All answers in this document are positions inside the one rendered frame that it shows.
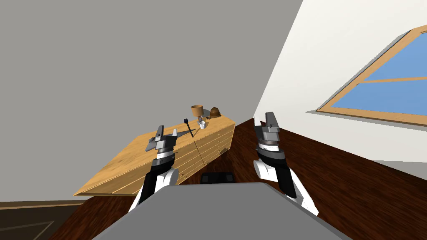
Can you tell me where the black stick tool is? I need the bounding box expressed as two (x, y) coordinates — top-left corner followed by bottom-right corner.
(183, 118), (195, 138)

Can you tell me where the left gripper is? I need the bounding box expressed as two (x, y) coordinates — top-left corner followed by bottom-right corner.
(154, 125), (178, 151)

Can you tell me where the wooden chest of drawers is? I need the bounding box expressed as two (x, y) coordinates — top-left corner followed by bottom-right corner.
(73, 114), (236, 197)

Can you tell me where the brown dome-shaped object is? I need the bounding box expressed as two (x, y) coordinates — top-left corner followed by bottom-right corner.
(206, 107), (222, 120)

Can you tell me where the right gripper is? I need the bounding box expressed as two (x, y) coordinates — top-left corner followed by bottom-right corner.
(253, 111), (281, 143)

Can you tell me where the wood-framed window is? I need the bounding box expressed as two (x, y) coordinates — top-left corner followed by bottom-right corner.
(315, 24), (427, 127)

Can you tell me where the brown table lamp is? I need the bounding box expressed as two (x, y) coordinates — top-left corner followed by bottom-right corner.
(191, 105), (204, 123)

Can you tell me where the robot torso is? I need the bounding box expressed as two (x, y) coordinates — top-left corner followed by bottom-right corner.
(93, 172), (352, 240)

